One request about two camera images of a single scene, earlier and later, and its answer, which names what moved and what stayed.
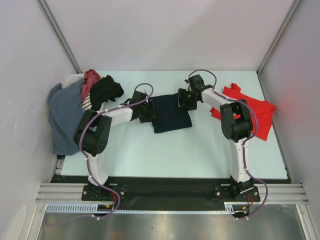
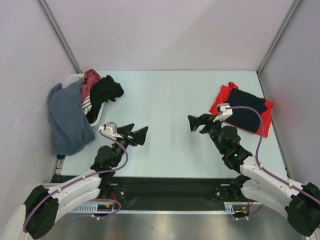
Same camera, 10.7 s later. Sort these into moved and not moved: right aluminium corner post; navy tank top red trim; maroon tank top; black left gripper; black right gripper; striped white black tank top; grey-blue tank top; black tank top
Moved: black right gripper; navy tank top red trim; black left gripper
Not moved: maroon tank top; right aluminium corner post; black tank top; striped white black tank top; grey-blue tank top
